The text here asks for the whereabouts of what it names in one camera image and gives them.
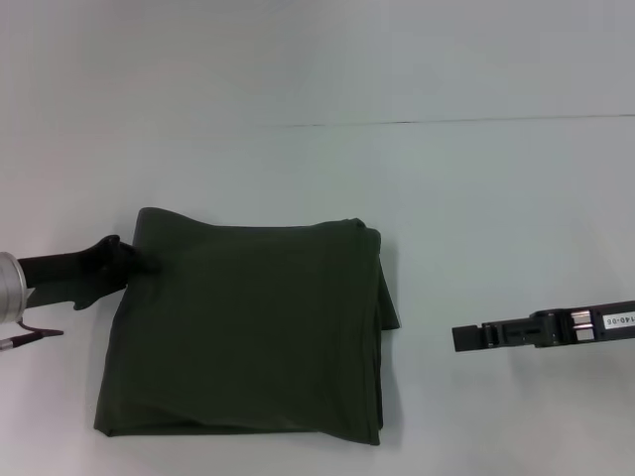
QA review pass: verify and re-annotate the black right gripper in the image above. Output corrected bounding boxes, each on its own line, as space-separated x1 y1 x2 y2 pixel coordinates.
451 299 635 353

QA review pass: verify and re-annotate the dark green FREE! t-shirt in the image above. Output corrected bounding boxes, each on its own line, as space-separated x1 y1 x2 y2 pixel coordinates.
92 206 402 437

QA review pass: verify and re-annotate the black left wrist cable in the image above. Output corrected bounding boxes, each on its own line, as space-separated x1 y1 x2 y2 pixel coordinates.
0 319 65 353

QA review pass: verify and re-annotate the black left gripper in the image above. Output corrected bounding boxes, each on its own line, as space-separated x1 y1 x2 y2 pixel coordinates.
17 234 163 312

